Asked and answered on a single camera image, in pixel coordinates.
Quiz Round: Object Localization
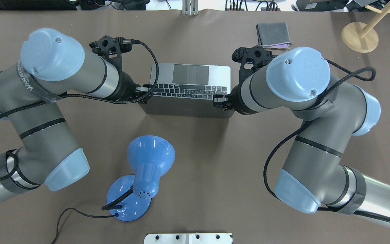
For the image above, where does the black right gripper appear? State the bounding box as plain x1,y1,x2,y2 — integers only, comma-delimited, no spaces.
214,85,250,115

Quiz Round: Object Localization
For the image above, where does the black lamp power cable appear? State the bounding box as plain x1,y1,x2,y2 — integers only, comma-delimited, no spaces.
51,207,119,244

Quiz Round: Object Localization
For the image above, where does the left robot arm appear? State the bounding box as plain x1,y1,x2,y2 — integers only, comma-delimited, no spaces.
0,28,153,203

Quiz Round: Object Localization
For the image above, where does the wooden stand with round base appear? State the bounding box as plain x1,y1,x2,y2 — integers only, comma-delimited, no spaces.
341,1,390,53

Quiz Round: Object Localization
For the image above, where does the grey laptop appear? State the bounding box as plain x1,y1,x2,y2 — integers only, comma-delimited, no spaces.
140,63,234,118

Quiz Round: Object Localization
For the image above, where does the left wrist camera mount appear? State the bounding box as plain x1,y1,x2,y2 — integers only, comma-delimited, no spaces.
89,36,133,70

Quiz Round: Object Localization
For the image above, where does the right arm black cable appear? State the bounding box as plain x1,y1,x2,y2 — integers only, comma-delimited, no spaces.
263,59,390,229

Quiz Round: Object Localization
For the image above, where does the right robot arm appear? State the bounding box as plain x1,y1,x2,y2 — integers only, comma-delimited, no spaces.
213,46,390,228

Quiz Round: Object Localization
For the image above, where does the folded grey cloth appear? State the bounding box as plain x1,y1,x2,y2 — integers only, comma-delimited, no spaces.
256,22,292,49

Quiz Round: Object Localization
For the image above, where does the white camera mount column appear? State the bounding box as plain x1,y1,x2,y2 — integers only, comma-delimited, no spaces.
144,233,234,244

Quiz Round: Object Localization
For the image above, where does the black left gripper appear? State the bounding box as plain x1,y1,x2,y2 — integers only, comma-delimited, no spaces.
113,73,155,104

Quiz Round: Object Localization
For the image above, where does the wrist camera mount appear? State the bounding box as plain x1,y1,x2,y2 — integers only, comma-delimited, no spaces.
89,36,133,70
232,46,275,84

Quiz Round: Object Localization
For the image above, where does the blue desk lamp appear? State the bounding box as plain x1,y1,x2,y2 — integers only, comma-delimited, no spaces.
102,135,175,221

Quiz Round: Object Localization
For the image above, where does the aluminium frame post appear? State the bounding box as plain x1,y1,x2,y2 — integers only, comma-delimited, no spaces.
181,0,198,16

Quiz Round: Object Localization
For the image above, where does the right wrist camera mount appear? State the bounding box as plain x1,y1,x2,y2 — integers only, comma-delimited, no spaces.
232,46,275,84

